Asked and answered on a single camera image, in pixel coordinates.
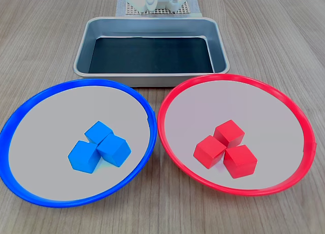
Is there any black tray mat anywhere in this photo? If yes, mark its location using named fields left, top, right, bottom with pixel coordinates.
left=88, top=37, right=215, bottom=74

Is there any pale perforated base plate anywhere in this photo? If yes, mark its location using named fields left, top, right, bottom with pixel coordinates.
left=125, top=0, right=191, bottom=16

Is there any red cube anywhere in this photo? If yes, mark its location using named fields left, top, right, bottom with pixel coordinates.
left=223, top=144, right=258, bottom=179
left=213, top=119, right=246, bottom=149
left=193, top=135, right=226, bottom=170

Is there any steel tray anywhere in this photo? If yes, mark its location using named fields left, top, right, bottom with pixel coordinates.
left=73, top=17, right=231, bottom=88

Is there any blue-rimmed white plate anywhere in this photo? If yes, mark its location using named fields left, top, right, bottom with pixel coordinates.
left=0, top=78, right=157, bottom=209

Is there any red-rimmed white plate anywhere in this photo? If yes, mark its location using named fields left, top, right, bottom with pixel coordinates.
left=157, top=73, right=318, bottom=197

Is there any blue cube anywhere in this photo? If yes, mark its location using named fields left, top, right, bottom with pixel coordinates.
left=68, top=140, right=100, bottom=174
left=84, top=121, right=114, bottom=145
left=96, top=133, right=132, bottom=168

